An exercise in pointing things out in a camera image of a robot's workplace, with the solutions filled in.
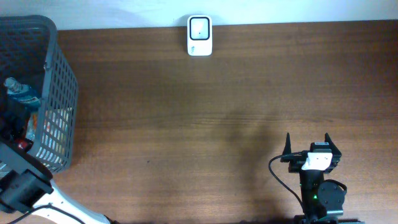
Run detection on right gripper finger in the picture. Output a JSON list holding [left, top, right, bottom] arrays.
[[282, 133, 292, 156], [325, 133, 341, 157]]

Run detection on black red snack wrapper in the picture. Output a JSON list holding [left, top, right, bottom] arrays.
[[15, 138, 33, 152]]

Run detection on orange tissue pack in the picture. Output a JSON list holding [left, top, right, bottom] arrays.
[[25, 113, 38, 141]]

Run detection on yellow white snack bag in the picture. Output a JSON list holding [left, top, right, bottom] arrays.
[[42, 108, 73, 154]]

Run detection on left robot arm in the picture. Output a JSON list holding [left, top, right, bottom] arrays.
[[1, 120, 117, 224]]

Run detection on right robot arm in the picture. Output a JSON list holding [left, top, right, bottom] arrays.
[[280, 133, 361, 224]]

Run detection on white barcode scanner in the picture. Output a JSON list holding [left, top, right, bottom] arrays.
[[187, 15, 213, 57]]

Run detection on blue mouthwash bottle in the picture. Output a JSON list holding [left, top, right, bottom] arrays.
[[4, 77, 41, 111]]

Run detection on grey plastic basket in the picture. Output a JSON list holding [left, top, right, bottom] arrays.
[[1, 15, 78, 174]]

